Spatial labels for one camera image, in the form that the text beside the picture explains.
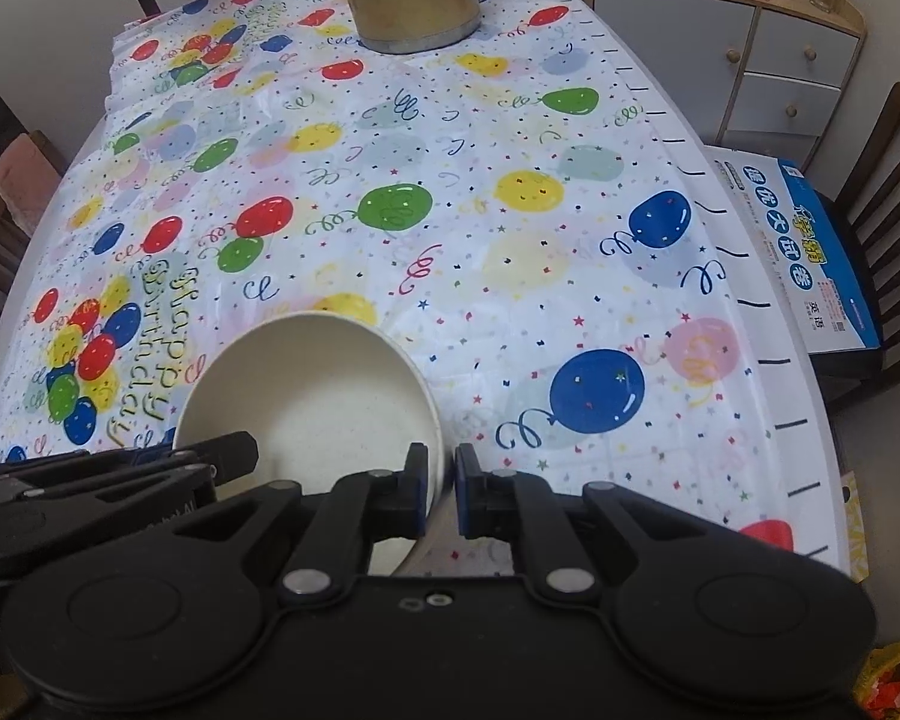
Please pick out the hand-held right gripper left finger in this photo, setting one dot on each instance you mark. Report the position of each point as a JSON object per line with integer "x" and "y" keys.
{"x": 418, "y": 487}

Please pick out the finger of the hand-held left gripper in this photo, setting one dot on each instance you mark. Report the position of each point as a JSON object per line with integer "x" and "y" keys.
{"x": 229, "y": 454}

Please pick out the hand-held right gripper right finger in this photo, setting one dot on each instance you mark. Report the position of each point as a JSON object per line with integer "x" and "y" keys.
{"x": 462, "y": 496}

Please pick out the cream bowl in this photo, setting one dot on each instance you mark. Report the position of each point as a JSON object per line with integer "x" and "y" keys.
{"x": 307, "y": 390}

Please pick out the balloon print tablecloth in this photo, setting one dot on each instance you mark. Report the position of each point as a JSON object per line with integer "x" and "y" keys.
{"x": 457, "y": 277}

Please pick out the pink towel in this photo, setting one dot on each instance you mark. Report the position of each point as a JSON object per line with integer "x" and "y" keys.
{"x": 22, "y": 169}

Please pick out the yellow patterned cloth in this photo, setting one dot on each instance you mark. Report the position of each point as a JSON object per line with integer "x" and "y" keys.
{"x": 856, "y": 521}

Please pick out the blue printed cardboard box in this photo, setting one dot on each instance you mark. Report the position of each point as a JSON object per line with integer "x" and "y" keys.
{"x": 795, "y": 240}

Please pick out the wooden cabinet with white drawers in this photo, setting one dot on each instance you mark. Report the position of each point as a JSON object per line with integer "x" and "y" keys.
{"x": 787, "y": 45}

